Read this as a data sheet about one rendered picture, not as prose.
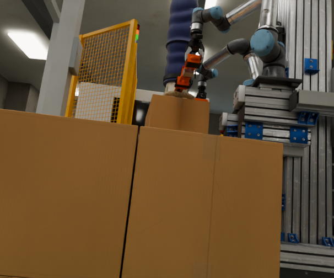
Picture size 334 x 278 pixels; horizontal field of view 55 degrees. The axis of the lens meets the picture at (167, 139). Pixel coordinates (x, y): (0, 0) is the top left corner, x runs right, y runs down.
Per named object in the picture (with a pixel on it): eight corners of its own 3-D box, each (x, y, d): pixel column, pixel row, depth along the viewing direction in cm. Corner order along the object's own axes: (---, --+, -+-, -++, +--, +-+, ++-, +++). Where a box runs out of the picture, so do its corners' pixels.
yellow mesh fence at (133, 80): (112, 226, 426) (132, 80, 470) (119, 228, 427) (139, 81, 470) (103, 235, 312) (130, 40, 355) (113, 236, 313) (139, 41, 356)
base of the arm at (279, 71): (282, 91, 179) (282, 74, 181) (292, 80, 164) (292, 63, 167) (255, 88, 180) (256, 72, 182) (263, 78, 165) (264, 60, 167)
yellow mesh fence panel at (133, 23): (39, 229, 312) (74, 34, 355) (48, 229, 320) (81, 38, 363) (104, 242, 264) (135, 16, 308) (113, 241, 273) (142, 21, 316)
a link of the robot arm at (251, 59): (251, 103, 229) (235, 45, 253) (262, 108, 238) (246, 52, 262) (265, 95, 221) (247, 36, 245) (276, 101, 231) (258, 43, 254)
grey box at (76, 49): (72, 75, 305) (77, 47, 312) (78, 76, 306) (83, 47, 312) (68, 67, 286) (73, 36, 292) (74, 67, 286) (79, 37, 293)
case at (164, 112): (140, 163, 263) (145, 117, 272) (187, 169, 268) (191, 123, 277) (146, 152, 205) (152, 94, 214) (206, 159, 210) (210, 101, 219)
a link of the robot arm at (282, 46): (288, 70, 175) (289, 47, 178) (280, 60, 165) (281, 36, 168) (267, 74, 182) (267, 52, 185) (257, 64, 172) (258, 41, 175)
